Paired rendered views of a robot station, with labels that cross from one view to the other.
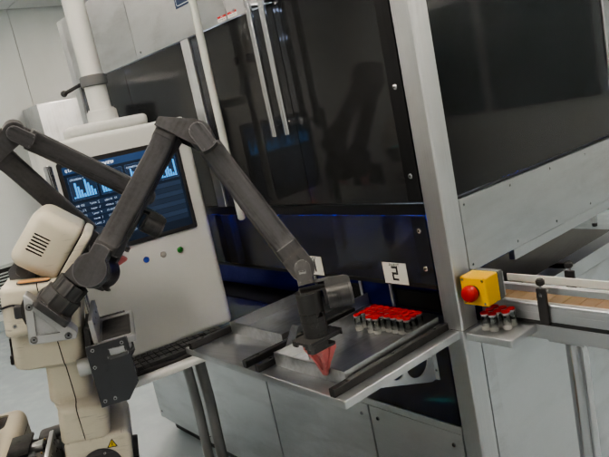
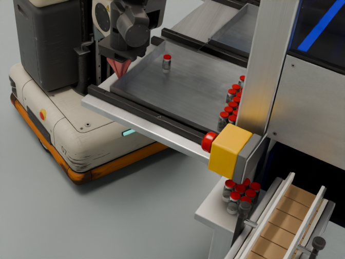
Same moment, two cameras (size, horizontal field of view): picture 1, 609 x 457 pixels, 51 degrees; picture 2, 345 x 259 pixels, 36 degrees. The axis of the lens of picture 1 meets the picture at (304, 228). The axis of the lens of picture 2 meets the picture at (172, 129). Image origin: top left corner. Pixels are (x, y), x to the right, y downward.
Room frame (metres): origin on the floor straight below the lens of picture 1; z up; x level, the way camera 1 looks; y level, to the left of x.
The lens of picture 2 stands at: (1.04, -1.01, 1.68)
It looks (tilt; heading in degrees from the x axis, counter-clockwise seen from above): 41 degrees down; 65
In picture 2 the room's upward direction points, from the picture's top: 6 degrees clockwise
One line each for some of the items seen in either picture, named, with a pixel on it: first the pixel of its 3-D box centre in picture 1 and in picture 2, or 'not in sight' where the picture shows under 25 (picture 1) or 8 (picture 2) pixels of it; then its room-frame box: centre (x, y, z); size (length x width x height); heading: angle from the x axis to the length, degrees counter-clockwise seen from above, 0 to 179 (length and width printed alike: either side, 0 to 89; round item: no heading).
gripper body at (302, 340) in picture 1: (314, 326); (122, 37); (1.37, 0.02, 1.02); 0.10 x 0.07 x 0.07; 129
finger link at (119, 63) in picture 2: (317, 357); (117, 61); (1.36, 0.03, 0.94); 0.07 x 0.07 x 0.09; 39
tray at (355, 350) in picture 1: (357, 341); (196, 90); (1.53, -0.07, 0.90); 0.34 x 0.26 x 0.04; 129
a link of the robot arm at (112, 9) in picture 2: (312, 300); (123, 15); (1.37, 0.02, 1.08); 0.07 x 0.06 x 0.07; 92
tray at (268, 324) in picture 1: (299, 312); (281, 43); (1.86, 0.07, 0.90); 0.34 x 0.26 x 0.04; 128
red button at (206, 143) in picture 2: (470, 293); (212, 143); (1.44, -0.35, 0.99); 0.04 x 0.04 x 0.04; 38
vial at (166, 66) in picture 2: not in sight; (166, 64); (1.50, 0.04, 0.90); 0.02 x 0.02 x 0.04
